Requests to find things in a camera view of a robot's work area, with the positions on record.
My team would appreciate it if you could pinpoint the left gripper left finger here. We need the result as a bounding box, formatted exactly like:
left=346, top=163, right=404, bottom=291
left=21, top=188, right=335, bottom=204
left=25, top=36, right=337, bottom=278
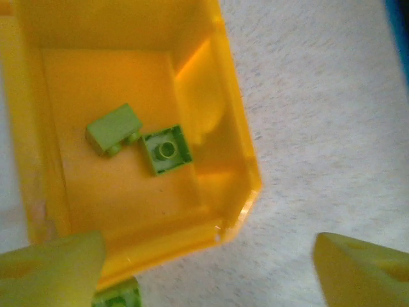
left=0, top=230, right=107, bottom=307

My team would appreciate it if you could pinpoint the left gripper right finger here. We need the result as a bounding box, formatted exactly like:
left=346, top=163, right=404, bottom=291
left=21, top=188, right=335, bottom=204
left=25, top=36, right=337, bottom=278
left=311, top=232, right=409, bottom=307

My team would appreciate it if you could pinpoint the green lego brick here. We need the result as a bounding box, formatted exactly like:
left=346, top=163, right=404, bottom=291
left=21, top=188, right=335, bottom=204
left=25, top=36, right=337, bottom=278
left=139, top=124, right=195, bottom=177
left=85, top=102, right=143, bottom=158
left=91, top=277, right=142, bottom=307

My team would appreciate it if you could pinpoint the yellow plastic bin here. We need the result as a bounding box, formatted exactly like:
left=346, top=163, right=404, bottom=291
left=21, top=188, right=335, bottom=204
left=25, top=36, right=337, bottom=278
left=12, top=0, right=265, bottom=292

